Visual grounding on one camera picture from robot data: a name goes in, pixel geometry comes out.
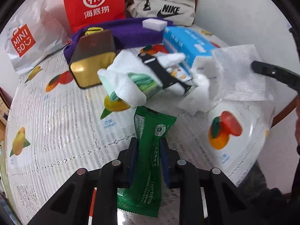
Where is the white Miniso plastic bag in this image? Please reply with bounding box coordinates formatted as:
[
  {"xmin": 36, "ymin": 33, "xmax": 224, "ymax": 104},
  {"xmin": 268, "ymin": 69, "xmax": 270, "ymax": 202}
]
[{"xmin": 3, "ymin": 0, "xmax": 68, "ymax": 76}]

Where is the white mesh drawstring pouch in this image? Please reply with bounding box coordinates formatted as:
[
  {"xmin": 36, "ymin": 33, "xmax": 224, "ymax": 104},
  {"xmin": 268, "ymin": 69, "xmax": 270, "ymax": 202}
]
[{"xmin": 178, "ymin": 44, "xmax": 274, "ymax": 115}]

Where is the yellow black small pouch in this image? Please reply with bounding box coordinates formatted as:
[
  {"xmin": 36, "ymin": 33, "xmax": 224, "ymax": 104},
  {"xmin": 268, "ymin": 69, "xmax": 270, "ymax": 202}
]
[{"xmin": 84, "ymin": 26, "xmax": 104, "ymax": 36}]

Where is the green snack sachet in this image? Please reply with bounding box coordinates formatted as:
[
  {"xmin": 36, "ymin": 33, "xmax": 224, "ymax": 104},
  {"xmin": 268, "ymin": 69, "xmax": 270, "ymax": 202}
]
[{"xmin": 117, "ymin": 106, "xmax": 176, "ymax": 217}]

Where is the blue tissue pack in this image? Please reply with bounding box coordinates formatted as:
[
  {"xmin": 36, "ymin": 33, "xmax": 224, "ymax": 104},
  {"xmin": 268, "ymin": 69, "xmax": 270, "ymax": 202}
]
[{"xmin": 163, "ymin": 26, "xmax": 216, "ymax": 74}]

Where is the purple towel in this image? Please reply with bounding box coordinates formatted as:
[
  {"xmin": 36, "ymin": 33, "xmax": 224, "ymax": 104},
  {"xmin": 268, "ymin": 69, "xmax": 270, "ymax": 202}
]
[{"xmin": 63, "ymin": 17, "xmax": 177, "ymax": 65}]

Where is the red Haidilao paper bag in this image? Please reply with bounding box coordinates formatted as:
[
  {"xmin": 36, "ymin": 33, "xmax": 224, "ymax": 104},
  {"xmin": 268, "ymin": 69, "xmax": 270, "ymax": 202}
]
[{"xmin": 64, "ymin": 0, "xmax": 126, "ymax": 33}]

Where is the beige Nike waist bag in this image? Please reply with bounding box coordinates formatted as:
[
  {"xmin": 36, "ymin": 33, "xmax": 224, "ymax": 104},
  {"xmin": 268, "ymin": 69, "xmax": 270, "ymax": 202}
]
[{"xmin": 127, "ymin": 0, "xmax": 195, "ymax": 26}]

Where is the dark green tea tin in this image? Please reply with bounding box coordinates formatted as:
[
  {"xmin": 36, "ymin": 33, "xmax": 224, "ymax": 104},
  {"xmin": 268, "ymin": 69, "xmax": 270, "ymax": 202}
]
[{"xmin": 69, "ymin": 30, "xmax": 116, "ymax": 89}]

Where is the green tissue packet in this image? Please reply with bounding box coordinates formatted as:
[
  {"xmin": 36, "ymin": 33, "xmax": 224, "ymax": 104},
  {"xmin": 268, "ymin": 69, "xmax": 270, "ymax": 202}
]
[{"xmin": 98, "ymin": 69, "xmax": 162, "ymax": 106}]

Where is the fruit print tablecloth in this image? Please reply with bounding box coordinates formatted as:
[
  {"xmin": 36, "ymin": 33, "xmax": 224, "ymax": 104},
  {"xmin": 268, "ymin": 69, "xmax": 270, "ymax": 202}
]
[{"xmin": 6, "ymin": 26, "xmax": 275, "ymax": 224}]

